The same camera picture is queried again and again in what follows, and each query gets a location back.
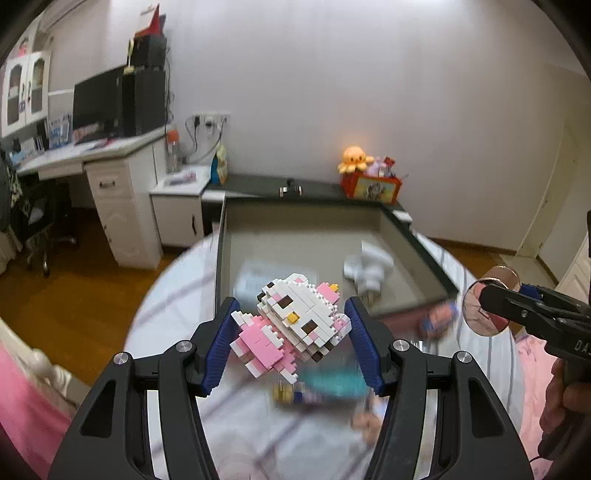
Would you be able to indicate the red paper bag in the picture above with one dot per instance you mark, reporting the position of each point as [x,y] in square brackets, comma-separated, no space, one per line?
[152,23]

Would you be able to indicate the red small toy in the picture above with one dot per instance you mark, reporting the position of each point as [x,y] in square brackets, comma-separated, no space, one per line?
[389,166]

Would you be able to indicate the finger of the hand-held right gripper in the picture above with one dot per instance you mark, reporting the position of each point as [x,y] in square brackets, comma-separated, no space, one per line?
[554,301]
[512,307]

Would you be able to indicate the teal round case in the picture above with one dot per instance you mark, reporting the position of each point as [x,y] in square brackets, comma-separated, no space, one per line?
[337,384]

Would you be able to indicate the pink blue blurred packet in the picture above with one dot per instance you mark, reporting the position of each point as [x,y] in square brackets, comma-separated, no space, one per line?
[436,318]

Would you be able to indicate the person's right hand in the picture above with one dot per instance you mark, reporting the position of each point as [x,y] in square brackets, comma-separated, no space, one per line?
[579,406]

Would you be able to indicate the purple plush toy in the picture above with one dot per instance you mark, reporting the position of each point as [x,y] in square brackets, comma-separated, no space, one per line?
[376,167]

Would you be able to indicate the wall power outlet strip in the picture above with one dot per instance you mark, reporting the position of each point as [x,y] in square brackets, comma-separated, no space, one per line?
[212,117]

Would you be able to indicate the dark low tv bench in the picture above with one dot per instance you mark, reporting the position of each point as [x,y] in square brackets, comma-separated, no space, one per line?
[258,184]

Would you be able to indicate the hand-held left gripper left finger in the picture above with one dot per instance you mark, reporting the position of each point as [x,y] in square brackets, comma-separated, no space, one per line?
[220,344]

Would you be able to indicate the building block cat figure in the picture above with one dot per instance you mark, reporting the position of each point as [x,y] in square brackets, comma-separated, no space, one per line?
[295,309]

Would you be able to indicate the yellow blue small item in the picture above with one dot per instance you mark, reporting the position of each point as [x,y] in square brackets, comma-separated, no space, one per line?
[288,394]

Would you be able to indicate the white glass door cabinet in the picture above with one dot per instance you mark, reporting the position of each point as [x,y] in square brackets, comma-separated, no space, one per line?
[23,92]

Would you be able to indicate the round hand mirror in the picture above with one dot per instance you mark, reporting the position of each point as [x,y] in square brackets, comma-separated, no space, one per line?
[473,310]

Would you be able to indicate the white desk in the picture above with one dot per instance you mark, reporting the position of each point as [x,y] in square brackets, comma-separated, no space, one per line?
[124,194]

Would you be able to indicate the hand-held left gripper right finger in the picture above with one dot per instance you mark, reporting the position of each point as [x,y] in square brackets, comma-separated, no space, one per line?
[365,344]

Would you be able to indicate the orange octopus plush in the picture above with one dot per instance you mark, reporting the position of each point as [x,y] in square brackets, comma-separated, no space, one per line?
[354,159]

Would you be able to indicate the bottle with orange cap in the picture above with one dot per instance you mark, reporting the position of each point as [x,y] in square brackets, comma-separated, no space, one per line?
[173,154]

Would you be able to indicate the orange printed storage box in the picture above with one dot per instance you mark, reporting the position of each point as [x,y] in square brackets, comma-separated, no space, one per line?
[371,189]

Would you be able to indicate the cream room door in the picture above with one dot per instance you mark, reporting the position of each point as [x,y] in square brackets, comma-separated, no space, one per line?
[549,207]

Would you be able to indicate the black computer monitor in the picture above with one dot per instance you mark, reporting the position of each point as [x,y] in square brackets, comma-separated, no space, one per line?
[97,101]

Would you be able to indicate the yellow blue snack bag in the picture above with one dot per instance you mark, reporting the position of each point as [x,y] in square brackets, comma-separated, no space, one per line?
[220,166]

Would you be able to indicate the pink quilt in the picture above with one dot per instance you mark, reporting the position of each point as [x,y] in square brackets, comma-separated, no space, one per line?
[531,392]

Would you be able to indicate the black office chair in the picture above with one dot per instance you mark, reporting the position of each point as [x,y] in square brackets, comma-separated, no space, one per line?
[37,217]

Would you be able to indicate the pink cushion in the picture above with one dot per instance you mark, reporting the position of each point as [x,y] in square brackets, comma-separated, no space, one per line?
[27,415]

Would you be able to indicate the pink storage box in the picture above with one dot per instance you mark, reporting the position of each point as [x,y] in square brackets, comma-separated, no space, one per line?
[300,240]

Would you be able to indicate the black computer tower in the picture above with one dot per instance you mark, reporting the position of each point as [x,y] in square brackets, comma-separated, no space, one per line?
[145,104]

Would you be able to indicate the black speaker box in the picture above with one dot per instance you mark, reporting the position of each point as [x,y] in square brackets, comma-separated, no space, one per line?
[150,53]

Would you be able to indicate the white nightstand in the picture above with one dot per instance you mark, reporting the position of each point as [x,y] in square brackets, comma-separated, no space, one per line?
[178,207]

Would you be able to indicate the white doll figurine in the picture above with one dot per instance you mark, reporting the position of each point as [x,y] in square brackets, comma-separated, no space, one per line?
[369,267]

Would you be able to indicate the small black metal clamp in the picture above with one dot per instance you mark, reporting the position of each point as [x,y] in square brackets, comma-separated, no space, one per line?
[291,188]

